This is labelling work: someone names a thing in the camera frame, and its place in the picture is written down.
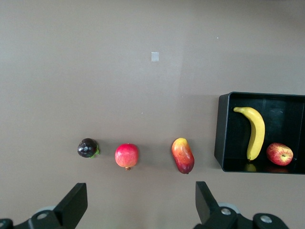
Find red pomegranate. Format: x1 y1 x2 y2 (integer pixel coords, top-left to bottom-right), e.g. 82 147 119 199
114 143 139 171

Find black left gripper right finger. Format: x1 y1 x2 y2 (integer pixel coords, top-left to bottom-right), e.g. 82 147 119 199
194 181 290 229

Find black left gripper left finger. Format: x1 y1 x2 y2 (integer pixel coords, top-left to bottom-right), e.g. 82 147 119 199
0 183 88 229

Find yellow banana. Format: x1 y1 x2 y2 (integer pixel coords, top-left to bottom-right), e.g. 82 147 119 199
233 106 265 162

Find red striped apple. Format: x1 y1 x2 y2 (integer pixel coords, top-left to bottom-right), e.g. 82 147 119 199
266 142 294 167

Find red yellow mango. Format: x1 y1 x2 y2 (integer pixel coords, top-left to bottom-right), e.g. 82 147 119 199
171 137 195 175

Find dark purple mangosteen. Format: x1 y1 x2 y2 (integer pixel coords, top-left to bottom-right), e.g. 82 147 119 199
77 138 100 159

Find black rectangular plastic box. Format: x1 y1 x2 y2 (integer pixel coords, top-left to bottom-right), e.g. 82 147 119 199
214 91 305 175

